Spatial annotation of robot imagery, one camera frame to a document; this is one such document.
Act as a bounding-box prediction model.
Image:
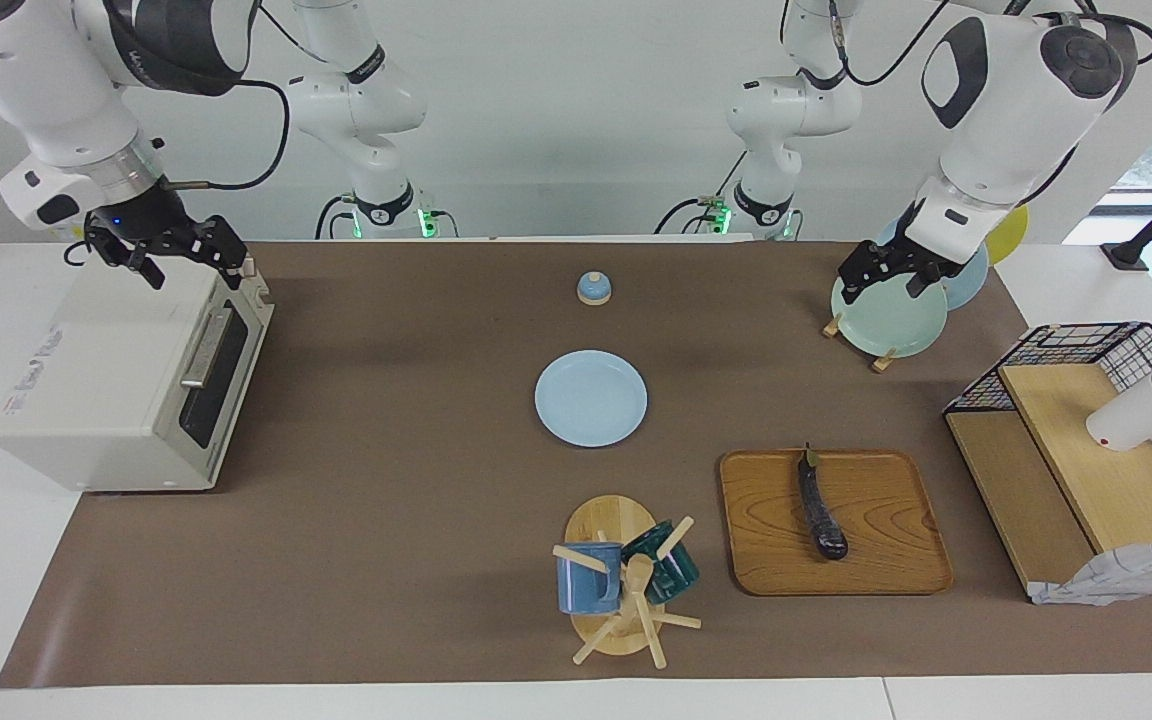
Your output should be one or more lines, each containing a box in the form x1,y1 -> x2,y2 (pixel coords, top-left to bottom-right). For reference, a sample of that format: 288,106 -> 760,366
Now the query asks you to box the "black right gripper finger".
190,214 -> 250,292
125,251 -> 166,292

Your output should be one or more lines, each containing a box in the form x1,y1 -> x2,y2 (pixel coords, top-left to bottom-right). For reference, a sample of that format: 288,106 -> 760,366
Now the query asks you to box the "toaster oven glass door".
178,280 -> 275,473

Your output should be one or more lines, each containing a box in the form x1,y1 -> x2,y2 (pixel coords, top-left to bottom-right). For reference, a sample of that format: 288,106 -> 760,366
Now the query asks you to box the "dark purple eggplant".
798,443 -> 850,561

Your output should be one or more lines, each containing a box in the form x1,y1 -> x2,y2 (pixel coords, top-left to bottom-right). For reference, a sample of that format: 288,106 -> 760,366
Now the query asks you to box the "small light blue plate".
534,349 -> 649,448

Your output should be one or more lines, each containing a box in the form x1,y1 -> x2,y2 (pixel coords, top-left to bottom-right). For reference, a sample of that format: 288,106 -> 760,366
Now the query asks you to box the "white toaster oven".
0,252 -> 275,493

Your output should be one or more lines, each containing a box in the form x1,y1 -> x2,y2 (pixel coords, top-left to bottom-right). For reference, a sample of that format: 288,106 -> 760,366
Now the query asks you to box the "large light blue plate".
876,215 -> 990,311

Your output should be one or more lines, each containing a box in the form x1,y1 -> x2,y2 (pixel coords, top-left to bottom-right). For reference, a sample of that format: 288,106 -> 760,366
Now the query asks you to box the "pale green plate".
831,268 -> 949,358

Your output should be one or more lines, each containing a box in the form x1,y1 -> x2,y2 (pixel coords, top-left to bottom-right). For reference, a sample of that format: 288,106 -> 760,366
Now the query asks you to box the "wooden plate rack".
823,312 -> 899,373

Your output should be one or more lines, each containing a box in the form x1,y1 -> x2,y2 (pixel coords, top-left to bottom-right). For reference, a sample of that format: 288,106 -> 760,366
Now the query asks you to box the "yellow plate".
982,204 -> 1029,267

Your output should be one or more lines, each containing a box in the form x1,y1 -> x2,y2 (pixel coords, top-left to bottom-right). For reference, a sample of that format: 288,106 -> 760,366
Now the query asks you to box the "white cup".
1086,372 -> 1152,452

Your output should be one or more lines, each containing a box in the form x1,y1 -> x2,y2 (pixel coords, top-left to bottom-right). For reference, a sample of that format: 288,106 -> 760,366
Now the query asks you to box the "wooden serving tray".
719,449 -> 955,597

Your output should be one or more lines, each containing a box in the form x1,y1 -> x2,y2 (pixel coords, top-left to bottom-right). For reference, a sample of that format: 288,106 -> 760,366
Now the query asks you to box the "white marbled cloth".
1029,538 -> 1152,607

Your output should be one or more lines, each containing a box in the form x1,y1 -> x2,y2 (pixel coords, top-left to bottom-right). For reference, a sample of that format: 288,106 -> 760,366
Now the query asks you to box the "dark green mug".
621,520 -> 700,605

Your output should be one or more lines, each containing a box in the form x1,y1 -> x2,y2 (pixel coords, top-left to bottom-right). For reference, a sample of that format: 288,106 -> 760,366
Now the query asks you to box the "brown table mat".
0,240 -> 1152,689

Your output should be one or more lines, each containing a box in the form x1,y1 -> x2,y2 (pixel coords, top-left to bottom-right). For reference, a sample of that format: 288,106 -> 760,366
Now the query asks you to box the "blue mug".
556,541 -> 625,615

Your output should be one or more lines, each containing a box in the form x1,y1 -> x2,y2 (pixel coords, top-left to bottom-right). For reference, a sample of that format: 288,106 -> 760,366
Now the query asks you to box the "wooden mug tree stand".
551,494 -> 703,669

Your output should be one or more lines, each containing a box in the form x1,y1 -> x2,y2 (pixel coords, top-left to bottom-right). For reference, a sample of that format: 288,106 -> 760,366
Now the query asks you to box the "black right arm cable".
161,78 -> 293,192

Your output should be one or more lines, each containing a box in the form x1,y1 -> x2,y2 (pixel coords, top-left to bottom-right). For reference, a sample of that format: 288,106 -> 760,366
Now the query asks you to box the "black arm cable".
161,78 -> 293,192
826,0 -> 1152,89

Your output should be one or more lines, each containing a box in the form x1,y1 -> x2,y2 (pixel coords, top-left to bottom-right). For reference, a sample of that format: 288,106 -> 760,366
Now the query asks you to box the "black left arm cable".
826,0 -> 1152,89

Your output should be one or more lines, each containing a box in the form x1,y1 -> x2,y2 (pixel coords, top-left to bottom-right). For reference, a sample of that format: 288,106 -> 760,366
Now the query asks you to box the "wooden shelf with wire basket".
943,321 -> 1152,606

